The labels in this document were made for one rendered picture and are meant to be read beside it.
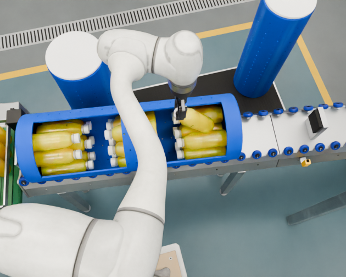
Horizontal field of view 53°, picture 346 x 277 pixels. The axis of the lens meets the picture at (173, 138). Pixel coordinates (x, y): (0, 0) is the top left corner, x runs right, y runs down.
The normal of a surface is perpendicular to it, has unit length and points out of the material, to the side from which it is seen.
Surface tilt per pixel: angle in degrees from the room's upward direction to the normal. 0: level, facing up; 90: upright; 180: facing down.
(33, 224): 23
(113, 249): 18
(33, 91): 0
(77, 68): 0
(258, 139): 0
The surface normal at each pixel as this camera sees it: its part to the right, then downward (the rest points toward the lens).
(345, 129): 0.02, -0.35
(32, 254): -0.07, -0.08
